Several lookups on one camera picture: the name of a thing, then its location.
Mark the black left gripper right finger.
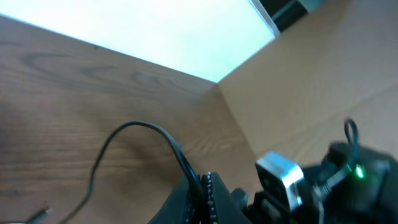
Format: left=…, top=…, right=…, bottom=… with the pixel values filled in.
left=201, top=172, right=250, bottom=224

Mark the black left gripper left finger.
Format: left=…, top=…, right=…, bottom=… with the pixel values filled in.
left=148, top=175, right=204, bottom=224

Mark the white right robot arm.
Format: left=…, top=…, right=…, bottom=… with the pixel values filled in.
left=209, top=142, right=397, bottom=223

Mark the cardboard side panel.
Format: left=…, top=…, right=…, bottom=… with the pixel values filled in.
left=219, top=0, right=397, bottom=164

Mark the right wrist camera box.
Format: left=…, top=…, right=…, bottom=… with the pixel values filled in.
left=255, top=151, right=304, bottom=213

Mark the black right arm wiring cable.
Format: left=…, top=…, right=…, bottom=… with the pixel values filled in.
left=313, top=119, right=360, bottom=194

